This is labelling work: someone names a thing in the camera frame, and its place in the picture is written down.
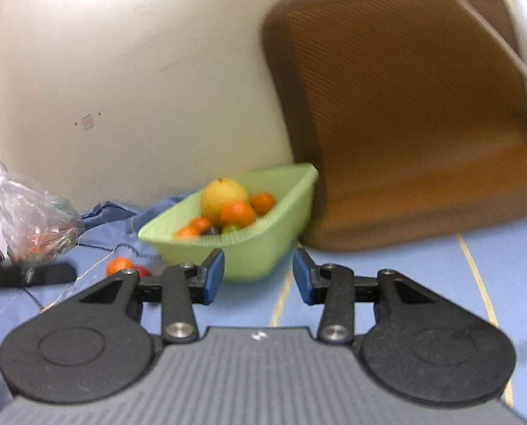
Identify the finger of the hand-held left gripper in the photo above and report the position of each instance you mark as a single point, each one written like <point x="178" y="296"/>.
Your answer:
<point x="46" y="273"/>

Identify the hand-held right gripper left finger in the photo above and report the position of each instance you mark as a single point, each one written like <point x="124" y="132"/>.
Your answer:
<point x="214" y="276"/>

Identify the brown seat cushion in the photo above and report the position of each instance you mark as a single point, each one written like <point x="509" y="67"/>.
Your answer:
<point x="400" y="119"/>

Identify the dark purple cherry tomato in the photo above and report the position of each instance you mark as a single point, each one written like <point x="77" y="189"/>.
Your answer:
<point x="211" y="230"/>

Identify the yellow lemon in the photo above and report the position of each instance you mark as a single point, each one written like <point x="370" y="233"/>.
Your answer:
<point x="224" y="197"/>

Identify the light green plastic basin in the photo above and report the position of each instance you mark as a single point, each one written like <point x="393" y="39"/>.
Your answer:
<point x="246" y="252"/>

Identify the orange tangerine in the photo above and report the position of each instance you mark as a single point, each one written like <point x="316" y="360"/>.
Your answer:
<point x="263" y="202"/>
<point x="238" y="214"/>

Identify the green cherry tomato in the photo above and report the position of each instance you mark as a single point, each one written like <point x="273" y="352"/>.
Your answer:
<point x="230" y="229"/>

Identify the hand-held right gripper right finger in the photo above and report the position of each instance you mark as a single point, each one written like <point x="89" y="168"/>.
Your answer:
<point x="303" y="276"/>

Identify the clear plastic bag with produce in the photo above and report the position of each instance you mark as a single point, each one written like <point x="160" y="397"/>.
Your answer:
<point x="29" y="217"/>

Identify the small white wall sticker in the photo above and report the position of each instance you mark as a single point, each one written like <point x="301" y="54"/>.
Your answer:
<point x="87" y="122"/>

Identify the blue checked bed sheet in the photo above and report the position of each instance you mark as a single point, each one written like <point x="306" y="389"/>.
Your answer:
<point x="423" y="270"/>

